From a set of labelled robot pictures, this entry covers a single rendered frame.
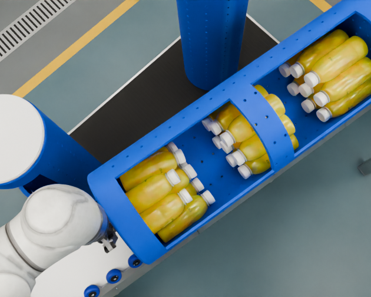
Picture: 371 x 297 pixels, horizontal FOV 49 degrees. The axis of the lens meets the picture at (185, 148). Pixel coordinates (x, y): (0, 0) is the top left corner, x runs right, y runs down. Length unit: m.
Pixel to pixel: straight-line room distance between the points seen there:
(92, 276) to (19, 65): 1.66
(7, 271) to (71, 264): 0.62
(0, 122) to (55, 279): 0.49
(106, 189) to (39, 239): 0.36
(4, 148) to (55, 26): 1.50
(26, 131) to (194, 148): 0.50
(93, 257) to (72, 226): 0.65
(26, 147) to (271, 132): 0.71
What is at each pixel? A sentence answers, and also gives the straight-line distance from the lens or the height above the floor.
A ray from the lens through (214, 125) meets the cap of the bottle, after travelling 1.11.
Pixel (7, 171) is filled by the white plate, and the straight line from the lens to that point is 1.29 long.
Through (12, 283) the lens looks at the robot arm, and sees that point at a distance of 0.70.
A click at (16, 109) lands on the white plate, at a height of 1.04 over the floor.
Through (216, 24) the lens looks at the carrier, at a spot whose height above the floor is 0.79.
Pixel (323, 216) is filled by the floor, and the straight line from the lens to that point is 2.26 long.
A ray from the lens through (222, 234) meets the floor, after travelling 2.17.
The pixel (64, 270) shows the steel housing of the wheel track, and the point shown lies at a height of 0.93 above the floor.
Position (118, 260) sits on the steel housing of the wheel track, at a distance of 1.27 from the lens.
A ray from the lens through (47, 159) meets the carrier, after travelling 1.32.
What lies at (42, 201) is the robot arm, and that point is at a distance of 0.65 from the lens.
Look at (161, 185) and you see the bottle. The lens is 1.03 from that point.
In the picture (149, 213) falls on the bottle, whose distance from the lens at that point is 1.06.
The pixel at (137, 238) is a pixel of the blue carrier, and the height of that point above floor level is 1.21.
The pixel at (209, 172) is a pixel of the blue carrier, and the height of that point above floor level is 0.96.
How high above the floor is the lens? 2.17
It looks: 75 degrees down
